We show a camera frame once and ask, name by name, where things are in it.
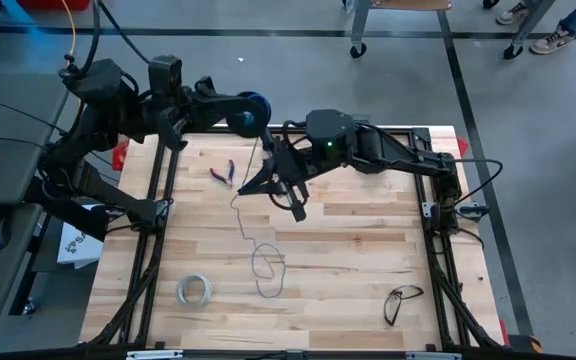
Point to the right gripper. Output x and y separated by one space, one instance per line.
290 165

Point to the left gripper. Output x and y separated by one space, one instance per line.
173 112

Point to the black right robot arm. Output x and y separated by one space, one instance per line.
403 155

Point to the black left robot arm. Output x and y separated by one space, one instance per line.
93 120

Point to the grey metal plate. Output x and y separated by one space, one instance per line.
363 119

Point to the clear tape roll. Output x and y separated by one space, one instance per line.
194 276

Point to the black safety glasses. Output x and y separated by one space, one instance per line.
392 306

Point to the wooden table on casters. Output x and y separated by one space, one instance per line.
360 20

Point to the black angled stand bar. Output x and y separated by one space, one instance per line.
83 220

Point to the red plastic crate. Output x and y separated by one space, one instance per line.
53 4

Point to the white printed box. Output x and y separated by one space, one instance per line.
75 247

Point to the grey desk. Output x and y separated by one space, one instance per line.
13 100

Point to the person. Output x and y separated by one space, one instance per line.
550 42

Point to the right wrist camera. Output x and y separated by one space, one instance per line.
273 145

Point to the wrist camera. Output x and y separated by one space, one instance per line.
273 145
164 75

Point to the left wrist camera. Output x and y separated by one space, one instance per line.
164 75

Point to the silver metal bracket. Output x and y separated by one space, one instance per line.
154 355
433 356

